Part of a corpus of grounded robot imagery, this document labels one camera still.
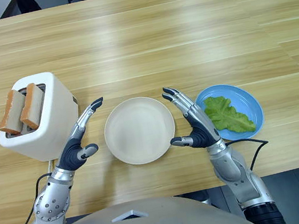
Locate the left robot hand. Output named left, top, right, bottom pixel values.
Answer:
left=46, top=97, right=116, bottom=174

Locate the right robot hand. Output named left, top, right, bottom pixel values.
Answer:
left=160, top=78, right=226, bottom=154

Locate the green lettuce leaf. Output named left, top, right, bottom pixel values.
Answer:
left=202, top=89, right=257, bottom=139

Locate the cream toaster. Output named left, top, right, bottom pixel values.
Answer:
left=0, top=67, right=87, bottom=170

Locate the blue plate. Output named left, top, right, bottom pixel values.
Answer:
left=193, top=78, right=268, bottom=147

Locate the bread slice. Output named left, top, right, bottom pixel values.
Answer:
left=14, top=82, right=48, bottom=133
left=0, top=87, right=32, bottom=136

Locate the cream plate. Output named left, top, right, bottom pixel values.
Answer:
left=98, top=91, right=181, bottom=170

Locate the black cable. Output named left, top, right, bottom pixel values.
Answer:
left=2, top=172, right=61, bottom=224
left=224, top=134, right=273, bottom=175

